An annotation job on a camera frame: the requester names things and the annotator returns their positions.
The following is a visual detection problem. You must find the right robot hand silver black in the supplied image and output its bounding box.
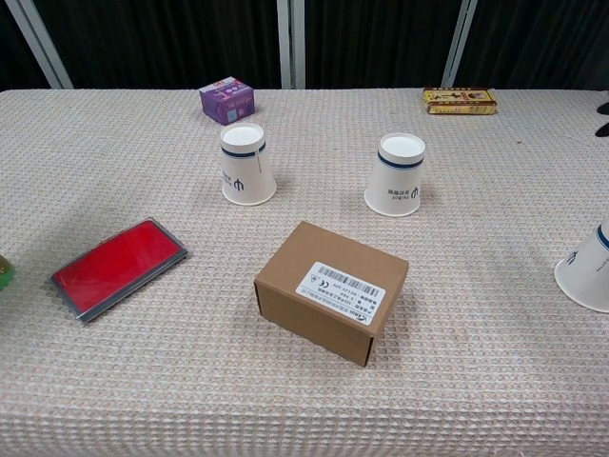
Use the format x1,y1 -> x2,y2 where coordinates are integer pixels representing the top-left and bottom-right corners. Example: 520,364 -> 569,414
594,99 -> 609,140

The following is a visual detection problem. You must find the flat yellow printed box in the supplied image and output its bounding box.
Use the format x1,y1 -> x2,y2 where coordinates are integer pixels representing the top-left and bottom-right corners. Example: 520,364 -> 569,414
422,86 -> 500,116

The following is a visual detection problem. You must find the white paper cup blue band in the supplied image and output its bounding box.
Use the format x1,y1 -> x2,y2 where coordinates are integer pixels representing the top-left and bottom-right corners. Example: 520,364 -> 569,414
220,122 -> 278,207
363,132 -> 426,218
554,221 -> 609,314

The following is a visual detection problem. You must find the brown cardboard box white label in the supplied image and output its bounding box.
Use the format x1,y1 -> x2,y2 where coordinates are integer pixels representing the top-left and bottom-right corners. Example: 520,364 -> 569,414
253,220 -> 410,368

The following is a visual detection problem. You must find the small purple carton box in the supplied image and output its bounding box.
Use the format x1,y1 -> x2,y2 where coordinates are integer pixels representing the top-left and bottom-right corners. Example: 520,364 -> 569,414
198,74 -> 256,127

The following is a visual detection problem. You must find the dark pleated curtain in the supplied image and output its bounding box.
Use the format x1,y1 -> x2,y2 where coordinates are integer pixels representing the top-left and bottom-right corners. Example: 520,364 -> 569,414
0,0 -> 609,92

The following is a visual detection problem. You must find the flat red box clear wrap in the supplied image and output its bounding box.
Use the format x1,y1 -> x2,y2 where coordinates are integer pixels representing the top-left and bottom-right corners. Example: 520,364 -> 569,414
49,217 -> 188,325

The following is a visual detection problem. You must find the beige woven tablecloth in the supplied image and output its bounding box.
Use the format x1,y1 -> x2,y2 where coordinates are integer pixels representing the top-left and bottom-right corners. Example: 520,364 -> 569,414
0,88 -> 609,457

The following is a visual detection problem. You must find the small green object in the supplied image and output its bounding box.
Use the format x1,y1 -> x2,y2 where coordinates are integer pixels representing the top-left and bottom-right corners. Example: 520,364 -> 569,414
0,253 -> 15,292

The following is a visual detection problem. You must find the grey aluminium frame post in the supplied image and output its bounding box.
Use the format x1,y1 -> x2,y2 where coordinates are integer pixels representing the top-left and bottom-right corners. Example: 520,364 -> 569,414
441,0 -> 479,89
4,0 -> 75,90
277,0 -> 305,90

